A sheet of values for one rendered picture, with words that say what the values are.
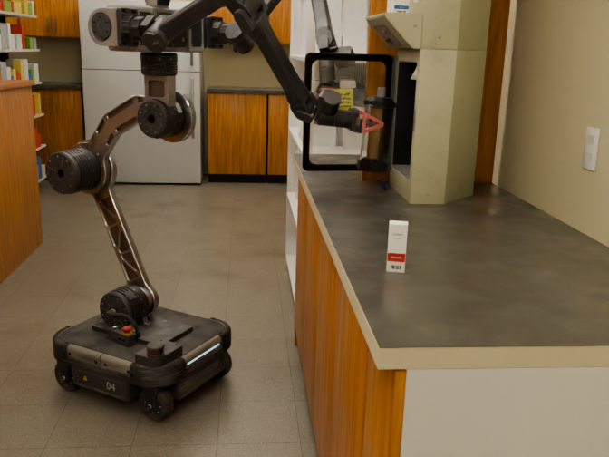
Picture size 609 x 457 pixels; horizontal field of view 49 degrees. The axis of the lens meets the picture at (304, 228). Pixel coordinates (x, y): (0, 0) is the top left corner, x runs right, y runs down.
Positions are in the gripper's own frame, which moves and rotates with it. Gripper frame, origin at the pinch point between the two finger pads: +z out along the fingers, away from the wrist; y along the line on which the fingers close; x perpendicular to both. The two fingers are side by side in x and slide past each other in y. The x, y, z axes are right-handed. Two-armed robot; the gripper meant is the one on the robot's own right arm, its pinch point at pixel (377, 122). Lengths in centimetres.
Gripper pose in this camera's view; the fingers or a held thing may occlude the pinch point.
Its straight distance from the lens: 224.3
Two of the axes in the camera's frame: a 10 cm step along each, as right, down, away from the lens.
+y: -1.3, -2.8, 9.5
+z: 9.8, 0.8, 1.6
